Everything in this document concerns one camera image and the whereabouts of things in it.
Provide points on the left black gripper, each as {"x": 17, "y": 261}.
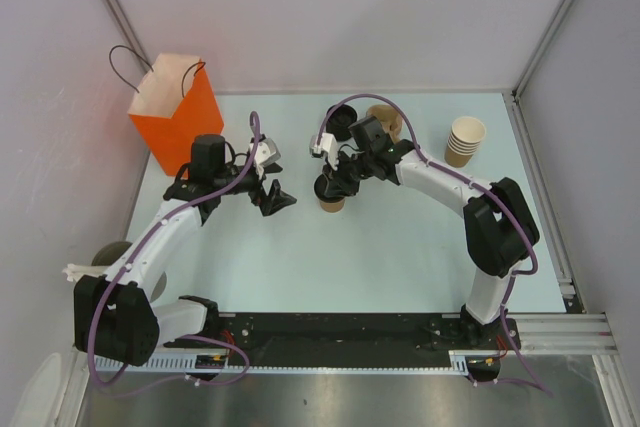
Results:
{"x": 276, "y": 198}

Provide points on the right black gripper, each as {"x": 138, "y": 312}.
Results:
{"x": 339, "y": 185}

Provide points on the black plastic cup lid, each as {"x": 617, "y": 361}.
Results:
{"x": 328, "y": 190}

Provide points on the orange paper bag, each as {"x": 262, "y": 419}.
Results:
{"x": 172, "y": 105}

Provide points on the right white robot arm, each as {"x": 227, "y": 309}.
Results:
{"x": 499, "y": 228}

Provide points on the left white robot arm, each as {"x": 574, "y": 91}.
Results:
{"x": 114, "y": 314}

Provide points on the stack of black lids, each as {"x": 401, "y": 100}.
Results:
{"x": 339, "y": 122}

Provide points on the stack of paper cups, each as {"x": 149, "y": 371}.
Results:
{"x": 465, "y": 137}

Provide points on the grey tape roll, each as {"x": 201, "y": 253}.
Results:
{"x": 111, "y": 252}

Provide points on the white crumpled cloth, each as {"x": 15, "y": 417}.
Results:
{"x": 74, "y": 272}

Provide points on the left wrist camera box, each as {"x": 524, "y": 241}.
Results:
{"x": 267, "y": 157}

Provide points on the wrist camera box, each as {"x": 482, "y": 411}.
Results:
{"x": 267, "y": 157}
{"x": 325, "y": 146}

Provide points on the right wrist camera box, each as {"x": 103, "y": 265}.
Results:
{"x": 325, "y": 146}

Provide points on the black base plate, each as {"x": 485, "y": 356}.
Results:
{"x": 359, "y": 340}

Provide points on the aluminium frame rail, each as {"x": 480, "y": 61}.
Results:
{"x": 565, "y": 334}

